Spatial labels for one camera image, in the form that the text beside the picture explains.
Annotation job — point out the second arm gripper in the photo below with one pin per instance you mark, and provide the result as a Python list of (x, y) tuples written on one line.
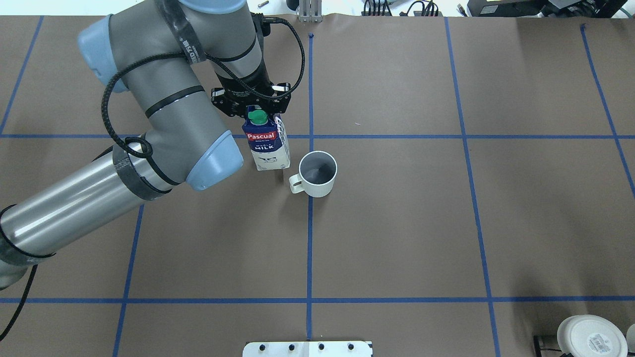
[(241, 84)]

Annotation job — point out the black wire cup rack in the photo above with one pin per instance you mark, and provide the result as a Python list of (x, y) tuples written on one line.
[(546, 346)]

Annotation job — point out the aluminium frame post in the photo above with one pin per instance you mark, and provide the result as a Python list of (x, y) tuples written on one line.
[(310, 11)]

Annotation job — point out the white mug dark interior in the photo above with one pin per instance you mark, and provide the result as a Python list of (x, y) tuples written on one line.
[(317, 173)]

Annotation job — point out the black laptop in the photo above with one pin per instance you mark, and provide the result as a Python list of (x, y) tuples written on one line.
[(545, 8)]

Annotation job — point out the milk carton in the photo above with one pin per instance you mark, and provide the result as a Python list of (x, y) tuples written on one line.
[(267, 139)]

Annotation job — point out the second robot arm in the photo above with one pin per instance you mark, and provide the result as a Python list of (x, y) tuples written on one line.
[(169, 68)]

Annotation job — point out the black power strip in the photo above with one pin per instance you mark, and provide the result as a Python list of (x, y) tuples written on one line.
[(401, 8)]

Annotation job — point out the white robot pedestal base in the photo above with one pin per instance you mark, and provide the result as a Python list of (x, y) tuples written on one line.
[(309, 349)]

